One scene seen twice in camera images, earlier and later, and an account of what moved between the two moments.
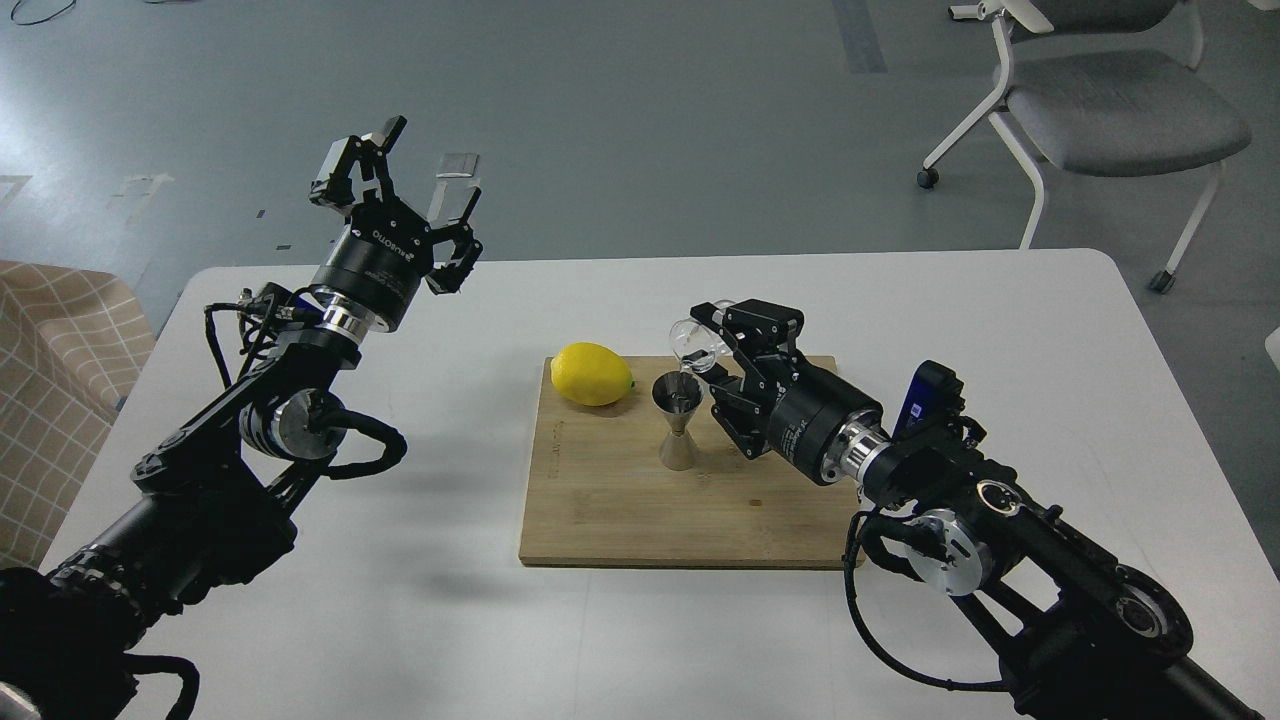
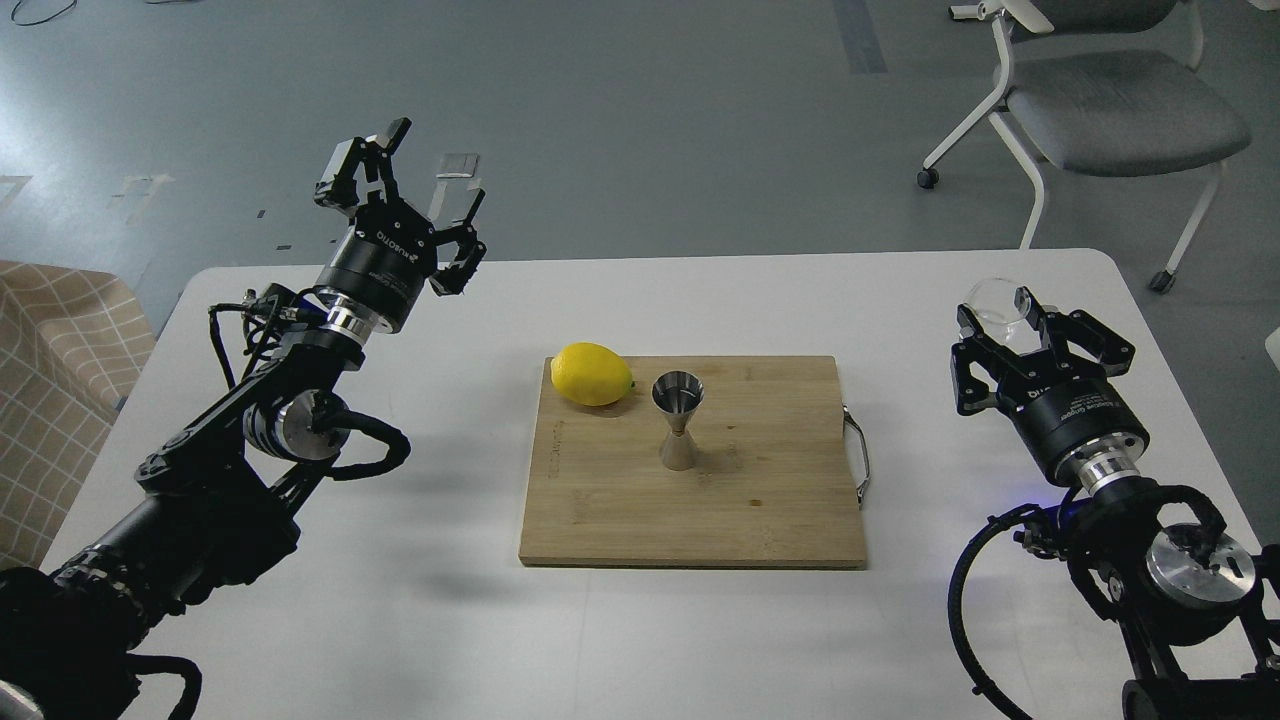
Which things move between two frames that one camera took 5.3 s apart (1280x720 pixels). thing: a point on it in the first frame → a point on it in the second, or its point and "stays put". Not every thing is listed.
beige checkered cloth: x=73 y=341 stays put
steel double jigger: x=678 y=393 stays put
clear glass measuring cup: x=696 y=346 → x=992 y=303
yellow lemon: x=591 y=374 stays put
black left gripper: x=378 y=267 stays put
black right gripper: x=808 y=408 → x=1079 y=426
